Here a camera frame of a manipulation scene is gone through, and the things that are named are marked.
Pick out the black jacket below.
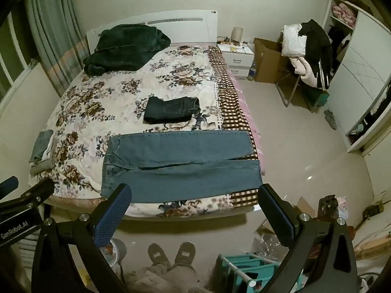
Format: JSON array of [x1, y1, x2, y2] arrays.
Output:
[[299, 19, 333, 90]]

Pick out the folding chair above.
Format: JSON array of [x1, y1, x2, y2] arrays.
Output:
[[276, 67, 329, 110]]

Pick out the clear plastic wrap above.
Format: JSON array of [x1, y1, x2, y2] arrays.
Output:
[[250, 223, 294, 260]]

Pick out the person's right slipper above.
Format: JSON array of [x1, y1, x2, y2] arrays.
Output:
[[175, 242, 196, 264]]

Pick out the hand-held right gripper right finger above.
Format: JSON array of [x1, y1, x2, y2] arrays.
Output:
[[257, 184, 358, 293]]

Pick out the dark folded jeans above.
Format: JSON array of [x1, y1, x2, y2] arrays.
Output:
[[143, 96, 201, 125]]

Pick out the person's left slipper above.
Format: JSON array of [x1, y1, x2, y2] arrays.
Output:
[[148, 243, 172, 266]]

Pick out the white wardrobe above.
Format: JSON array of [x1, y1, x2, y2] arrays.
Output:
[[322, 0, 391, 153]]

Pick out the person's slipper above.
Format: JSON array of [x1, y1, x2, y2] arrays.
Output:
[[175, 242, 196, 264], [148, 243, 172, 266]]

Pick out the white headboard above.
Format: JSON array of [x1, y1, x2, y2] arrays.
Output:
[[86, 10, 218, 55]]

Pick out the window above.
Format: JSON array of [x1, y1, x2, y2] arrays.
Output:
[[0, 12, 34, 98]]

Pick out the striped curtain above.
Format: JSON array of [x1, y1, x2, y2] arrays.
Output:
[[24, 0, 89, 96]]

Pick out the dark green plush blanket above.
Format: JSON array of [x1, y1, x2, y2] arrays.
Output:
[[83, 24, 172, 75]]

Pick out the white nightstand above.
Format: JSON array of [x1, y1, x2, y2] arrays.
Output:
[[217, 43, 255, 78]]

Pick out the teal rack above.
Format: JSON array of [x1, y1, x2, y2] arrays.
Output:
[[214, 252, 303, 293]]

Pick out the pink bed sheet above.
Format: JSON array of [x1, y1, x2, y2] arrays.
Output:
[[228, 70, 265, 174]]

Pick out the pale pink garment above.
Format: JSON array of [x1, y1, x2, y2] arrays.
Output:
[[290, 56, 318, 87]]

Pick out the cardboard box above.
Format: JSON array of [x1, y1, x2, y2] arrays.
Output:
[[253, 38, 291, 84]]

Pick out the pink bedding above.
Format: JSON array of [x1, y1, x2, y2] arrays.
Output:
[[331, 4, 358, 26]]

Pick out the blue denim pants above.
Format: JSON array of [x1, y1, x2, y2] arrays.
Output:
[[101, 130, 263, 203]]

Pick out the flat cardboard piece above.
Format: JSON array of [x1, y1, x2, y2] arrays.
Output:
[[295, 197, 315, 217]]

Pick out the stack of folded clothes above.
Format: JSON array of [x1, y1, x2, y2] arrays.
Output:
[[29, 130, 57, 174]]

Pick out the white garments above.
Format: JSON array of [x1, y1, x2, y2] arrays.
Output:
[[282, 24, 307, 58]]

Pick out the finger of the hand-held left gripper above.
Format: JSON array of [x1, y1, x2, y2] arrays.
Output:
[[0, 178, 55, 216], [0, 176, 19, 199]]

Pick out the white bucket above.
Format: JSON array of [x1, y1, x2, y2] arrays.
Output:
[[101, 238, 126, 269]]

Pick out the grey socks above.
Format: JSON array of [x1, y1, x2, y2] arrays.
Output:
[[324, 109, 338, 130]]

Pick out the floral blanket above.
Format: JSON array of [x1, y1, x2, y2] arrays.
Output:
[[29, 45, 260, 217]]

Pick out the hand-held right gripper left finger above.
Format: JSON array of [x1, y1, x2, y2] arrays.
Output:
[[31, 183, 132, 293]]

